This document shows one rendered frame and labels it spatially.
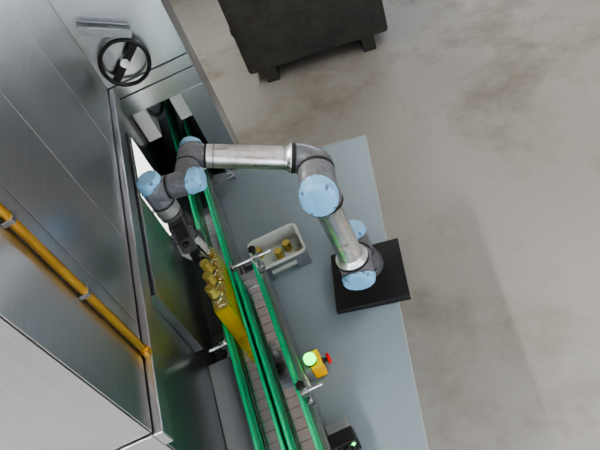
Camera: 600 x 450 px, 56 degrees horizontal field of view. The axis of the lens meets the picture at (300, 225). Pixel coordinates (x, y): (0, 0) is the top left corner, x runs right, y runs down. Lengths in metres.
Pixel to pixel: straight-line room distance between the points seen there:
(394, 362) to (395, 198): 1.65
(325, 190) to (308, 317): 0.69
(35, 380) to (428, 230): 2.48
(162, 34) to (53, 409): 1.68
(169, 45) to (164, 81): 0.16
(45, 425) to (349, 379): 1.05
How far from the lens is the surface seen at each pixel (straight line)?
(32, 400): 1.24
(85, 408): 1.28
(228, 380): 2.01
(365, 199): 2.47
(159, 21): 2.51
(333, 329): 2.12
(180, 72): 2.61
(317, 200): 1.65
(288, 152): 1.76
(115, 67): 2.57
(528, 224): 3.26
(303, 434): 1.84
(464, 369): 2.81
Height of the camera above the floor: 2.52
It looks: 46 degrees down
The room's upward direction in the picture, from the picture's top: 25 degrees counter-clockwise
